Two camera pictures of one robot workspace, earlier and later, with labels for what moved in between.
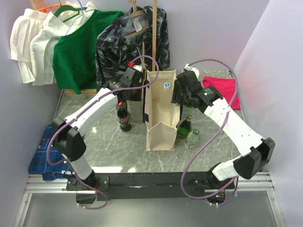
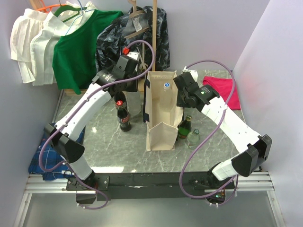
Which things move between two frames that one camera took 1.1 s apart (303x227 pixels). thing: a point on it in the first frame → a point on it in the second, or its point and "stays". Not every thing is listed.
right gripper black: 176,98 stays
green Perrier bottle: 185,127 stays
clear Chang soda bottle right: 193,139 stays
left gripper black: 136,98 → 133,88
